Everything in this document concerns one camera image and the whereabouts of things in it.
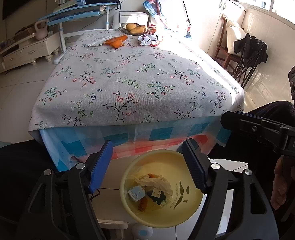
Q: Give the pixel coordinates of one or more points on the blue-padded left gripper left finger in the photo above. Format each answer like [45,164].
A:
[97,164]

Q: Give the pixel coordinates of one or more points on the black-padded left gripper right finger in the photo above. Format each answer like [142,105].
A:
[198,165]

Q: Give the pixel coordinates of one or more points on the green knitted cloth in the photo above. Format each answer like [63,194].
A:
[157,196]

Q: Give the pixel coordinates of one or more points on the orange peel large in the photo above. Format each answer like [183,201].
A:
[143,204]

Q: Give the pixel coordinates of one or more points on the red orange snack bag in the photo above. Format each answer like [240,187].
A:
[152,38]

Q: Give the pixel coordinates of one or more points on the orange peel short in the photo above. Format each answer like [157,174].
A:
[116,44]

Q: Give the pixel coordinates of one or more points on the white balcony cabinet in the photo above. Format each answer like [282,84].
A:
[205,17]

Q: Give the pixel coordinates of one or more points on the white air purifier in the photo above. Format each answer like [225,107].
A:
[120,17]

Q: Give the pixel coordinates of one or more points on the white plastic bag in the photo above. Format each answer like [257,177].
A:
[155,181]

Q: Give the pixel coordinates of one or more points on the yellow mango front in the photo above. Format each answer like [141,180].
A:
[138,30]

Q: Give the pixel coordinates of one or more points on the orange peel curved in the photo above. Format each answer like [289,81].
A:
[123,38]

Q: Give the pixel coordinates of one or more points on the colourful kite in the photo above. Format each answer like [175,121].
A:
[160,12]

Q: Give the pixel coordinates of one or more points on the white cushion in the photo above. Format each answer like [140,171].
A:
[234,33]

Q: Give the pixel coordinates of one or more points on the yellow mango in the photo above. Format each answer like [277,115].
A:
[130,26]
[138,30]

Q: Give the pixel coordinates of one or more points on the white tissue paper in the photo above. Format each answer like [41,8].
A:
[100,41]

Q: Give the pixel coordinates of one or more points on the pink kettlebell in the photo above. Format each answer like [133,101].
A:
[41,29]

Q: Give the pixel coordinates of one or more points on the white tv cabinet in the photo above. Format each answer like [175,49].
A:
[28,50]

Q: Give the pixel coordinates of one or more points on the wooden chair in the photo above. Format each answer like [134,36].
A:
[221,55]

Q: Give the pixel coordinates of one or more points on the yellow mango left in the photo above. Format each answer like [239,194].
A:
[130,26]

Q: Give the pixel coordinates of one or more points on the person's right hand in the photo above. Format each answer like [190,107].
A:
[281,184]

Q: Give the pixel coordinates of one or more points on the wire fruit basket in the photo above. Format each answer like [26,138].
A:
[123,29]

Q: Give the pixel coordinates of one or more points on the blue study desk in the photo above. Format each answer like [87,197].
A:
[74,14]

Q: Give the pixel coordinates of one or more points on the yellow plastic basin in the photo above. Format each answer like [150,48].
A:
[175,209]

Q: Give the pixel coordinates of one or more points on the floral tablecloth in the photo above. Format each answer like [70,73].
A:
[172,90]

